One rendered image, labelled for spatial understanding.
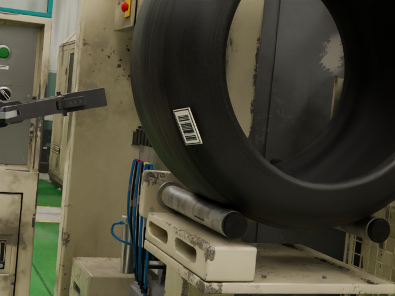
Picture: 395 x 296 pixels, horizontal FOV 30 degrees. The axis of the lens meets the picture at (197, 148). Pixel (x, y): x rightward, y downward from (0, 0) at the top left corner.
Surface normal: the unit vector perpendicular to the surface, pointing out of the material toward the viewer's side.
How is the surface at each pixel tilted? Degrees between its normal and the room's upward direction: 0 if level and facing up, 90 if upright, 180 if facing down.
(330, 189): 100
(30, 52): 90
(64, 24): 90
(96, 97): 90
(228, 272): 90
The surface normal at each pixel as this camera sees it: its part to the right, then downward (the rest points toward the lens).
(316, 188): 0.31, 0.26
